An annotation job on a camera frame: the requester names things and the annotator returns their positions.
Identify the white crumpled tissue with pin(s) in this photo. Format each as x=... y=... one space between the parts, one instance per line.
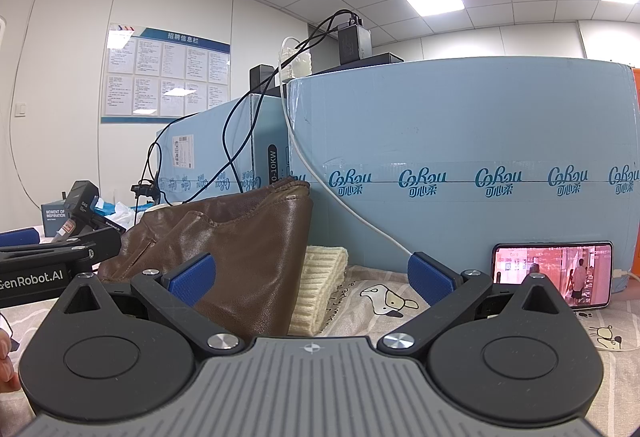
x=122 y=217

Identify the black camera device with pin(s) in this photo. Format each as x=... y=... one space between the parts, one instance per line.
x=82 y=197

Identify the cream knit sweater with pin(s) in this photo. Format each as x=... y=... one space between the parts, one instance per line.
x=320 y=287

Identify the printed bed sheet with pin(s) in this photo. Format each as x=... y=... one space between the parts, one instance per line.
x=350 y=317

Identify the dark tissue box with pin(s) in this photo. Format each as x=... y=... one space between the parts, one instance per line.
x=52 y=222

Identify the brown leather jacket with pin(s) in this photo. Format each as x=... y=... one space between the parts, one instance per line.
x=250 y=257

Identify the large blue cardboard box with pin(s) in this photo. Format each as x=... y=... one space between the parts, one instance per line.
x=450 y=117

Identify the smartphone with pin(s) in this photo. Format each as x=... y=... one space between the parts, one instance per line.
x=550 y=267

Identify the wall notice board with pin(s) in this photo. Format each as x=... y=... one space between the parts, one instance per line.
x=165 y=77

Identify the white light switch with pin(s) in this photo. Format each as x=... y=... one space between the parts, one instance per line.
x=20 y=110

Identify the black power adapter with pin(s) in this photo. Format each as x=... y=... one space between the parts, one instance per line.
x=352 y=44

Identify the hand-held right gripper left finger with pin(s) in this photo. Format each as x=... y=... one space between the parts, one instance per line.
x=192 y=274

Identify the black flat box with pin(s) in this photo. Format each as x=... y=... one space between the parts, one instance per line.
x=380 y=59

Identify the person's left hand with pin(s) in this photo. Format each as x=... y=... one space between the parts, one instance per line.
x=5 y=362

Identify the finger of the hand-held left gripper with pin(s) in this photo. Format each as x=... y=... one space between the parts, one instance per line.
x=102 y=242
x=20 y=235

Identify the black power brick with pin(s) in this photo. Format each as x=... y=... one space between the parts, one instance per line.
x=262 y=77

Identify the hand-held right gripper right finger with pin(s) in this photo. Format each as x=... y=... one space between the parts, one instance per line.
x=430 y=279

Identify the small blue cardboard box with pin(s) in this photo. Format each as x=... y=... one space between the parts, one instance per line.
x=200 y=142

